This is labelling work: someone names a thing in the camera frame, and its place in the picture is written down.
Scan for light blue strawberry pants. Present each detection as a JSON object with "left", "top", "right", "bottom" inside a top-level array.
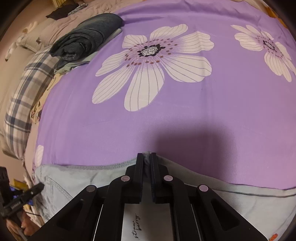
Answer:
[{"left": 34, "top": 151, "right": 296, "bottom": 241}]

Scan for person's left hand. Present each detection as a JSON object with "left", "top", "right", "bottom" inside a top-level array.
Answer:
[{"left": 6, "top": 210, "right": 41, "bottom": 240}]

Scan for grey plaid pillow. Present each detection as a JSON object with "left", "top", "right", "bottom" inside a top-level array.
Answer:
[{"left": 1, "top": 47, "right": 58, "bottom": 160}]

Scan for yellow cartoon print cloth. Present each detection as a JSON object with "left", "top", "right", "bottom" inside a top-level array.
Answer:
[{"left": 30, "top": 73, "right": 63, "bottom": 123}]

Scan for purple floral bed sheet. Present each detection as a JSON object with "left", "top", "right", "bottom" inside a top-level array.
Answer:
[{"left": 34, "top": 1, "right": 295, "bottom": 189}]

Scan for folded dark denim jeans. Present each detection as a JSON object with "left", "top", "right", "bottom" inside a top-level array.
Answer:
[{"left": 50, "top": 13, "right": 123, "bottom": 61}]

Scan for white goose plush toy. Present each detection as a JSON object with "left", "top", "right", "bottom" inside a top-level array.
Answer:
[{"left": 237, "top": 0, "right": 287, "bottom": 29}]

